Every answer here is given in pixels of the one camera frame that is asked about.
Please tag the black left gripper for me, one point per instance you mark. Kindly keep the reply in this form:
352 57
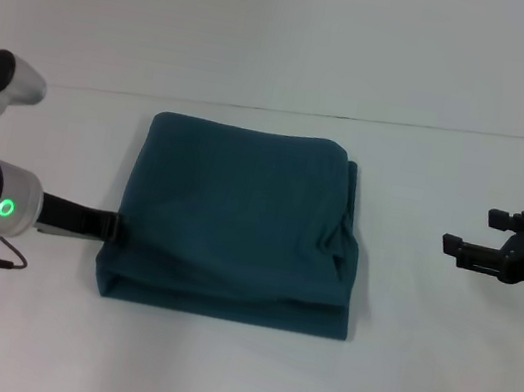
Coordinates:
62 218

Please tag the teal t-shirt with FREE print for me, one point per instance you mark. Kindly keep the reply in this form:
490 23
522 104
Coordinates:
237 222

